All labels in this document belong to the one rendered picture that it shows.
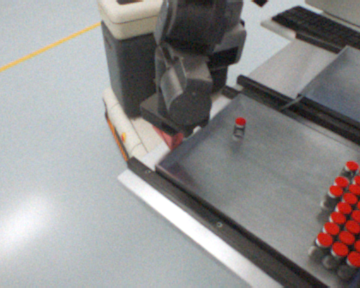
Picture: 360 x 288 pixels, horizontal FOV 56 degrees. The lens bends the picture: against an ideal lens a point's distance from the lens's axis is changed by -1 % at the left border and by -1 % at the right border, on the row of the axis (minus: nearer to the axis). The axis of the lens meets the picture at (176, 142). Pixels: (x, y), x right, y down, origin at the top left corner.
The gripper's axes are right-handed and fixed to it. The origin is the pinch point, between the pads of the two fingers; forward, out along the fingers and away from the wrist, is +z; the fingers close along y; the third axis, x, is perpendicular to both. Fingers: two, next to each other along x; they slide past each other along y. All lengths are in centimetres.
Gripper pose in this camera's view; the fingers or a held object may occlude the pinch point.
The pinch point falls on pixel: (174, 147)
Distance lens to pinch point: 62.2
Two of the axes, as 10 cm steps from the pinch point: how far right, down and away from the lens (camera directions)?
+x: 6.6, -5.4, 5.3
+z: 0.0, 7.0, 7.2
